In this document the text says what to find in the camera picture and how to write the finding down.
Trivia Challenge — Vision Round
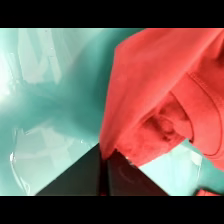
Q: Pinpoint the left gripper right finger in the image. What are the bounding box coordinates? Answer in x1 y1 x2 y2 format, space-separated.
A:
105 150 169 197

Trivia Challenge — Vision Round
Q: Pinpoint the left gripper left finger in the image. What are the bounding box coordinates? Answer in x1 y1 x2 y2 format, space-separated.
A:
35 142 102 197

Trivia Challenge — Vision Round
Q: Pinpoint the red T-shirt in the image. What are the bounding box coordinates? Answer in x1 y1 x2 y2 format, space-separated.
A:
98 28 224 197

